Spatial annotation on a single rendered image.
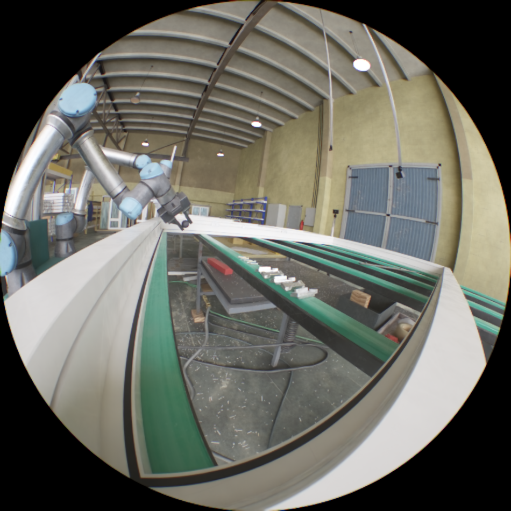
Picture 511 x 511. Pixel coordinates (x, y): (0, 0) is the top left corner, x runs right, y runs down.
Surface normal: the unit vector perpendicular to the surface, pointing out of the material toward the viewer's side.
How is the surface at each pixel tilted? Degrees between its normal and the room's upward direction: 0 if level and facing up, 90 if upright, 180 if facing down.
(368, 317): 90
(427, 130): 90
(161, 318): 0
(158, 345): 0
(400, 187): 90
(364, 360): 90
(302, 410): 0
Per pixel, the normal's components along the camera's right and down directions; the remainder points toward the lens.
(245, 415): 0.13, -0.97
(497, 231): -0.87, -0.02
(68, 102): 0.88, 0.09
